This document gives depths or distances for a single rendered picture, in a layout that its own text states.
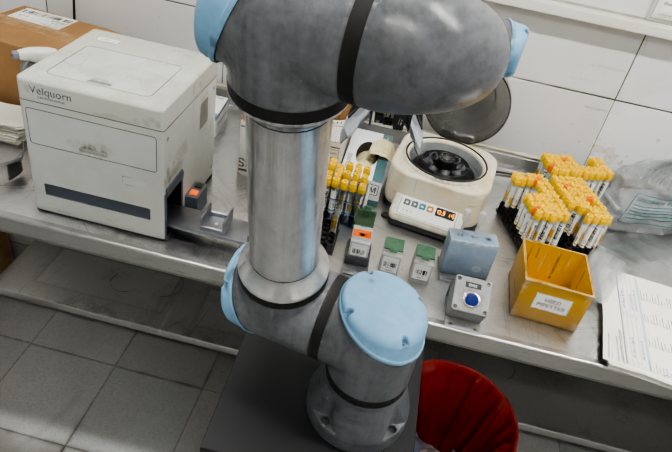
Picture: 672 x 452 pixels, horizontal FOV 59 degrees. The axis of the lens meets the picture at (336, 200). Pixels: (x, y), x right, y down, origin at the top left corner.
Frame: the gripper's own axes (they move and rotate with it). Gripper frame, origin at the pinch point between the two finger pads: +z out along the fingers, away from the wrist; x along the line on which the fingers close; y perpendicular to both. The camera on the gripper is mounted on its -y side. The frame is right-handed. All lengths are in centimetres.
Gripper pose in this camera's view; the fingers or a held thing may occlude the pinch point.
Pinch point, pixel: (379, 147)
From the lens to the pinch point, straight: 113.1
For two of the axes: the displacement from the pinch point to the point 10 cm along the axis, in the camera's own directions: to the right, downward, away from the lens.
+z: -1.4, 7.7, 6.2
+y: -0.6, 6.2, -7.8
